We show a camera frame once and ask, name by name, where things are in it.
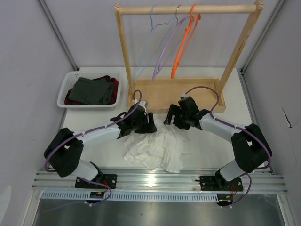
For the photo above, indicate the red plaid garment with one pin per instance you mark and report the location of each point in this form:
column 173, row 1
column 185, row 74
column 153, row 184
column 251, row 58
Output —
column 113, row 87

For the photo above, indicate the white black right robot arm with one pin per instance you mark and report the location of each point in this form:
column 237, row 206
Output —
column 249, row 145

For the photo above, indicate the white plastic basket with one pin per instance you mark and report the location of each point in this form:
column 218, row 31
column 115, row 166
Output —
column 71, row 78

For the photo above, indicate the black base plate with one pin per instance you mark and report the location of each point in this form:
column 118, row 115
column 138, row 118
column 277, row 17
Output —
column 110, row 180
column 211, row 183

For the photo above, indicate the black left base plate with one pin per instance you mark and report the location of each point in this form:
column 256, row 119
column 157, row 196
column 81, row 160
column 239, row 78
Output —
column 110, row 180

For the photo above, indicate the white ruffled skirt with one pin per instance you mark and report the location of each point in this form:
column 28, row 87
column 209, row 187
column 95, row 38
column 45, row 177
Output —
column 161, row 149

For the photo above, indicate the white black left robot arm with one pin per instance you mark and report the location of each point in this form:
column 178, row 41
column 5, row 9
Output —
column 65, row 151

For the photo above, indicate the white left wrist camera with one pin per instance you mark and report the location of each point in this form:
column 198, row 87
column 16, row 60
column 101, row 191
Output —
column 142, row 104

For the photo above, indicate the wooden clothes rack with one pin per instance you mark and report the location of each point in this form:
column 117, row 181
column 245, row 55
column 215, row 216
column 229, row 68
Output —
column 163, row 91

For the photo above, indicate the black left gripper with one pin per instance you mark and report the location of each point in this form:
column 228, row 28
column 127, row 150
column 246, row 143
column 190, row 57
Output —
column 149, row 127

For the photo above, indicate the white slotted cable duct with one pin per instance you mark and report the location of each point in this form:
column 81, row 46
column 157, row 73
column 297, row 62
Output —
column 131, row 196

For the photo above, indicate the lilac plastic hanger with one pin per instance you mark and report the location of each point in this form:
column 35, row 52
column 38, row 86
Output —
column 159, row 65

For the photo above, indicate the aluminium mounting rail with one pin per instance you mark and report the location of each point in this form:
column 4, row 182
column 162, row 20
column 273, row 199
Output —
column 158, row 180

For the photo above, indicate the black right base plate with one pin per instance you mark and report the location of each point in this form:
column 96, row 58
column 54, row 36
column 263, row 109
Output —
column 211, row 183

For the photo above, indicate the light blue wire hanger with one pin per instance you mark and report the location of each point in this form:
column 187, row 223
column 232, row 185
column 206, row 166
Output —
column 149, row 52

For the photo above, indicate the orange plastic hanger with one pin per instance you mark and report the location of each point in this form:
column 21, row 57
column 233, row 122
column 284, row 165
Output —
column 189, row 31

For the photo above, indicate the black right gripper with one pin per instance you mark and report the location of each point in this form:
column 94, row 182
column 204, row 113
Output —
column 176, row 110

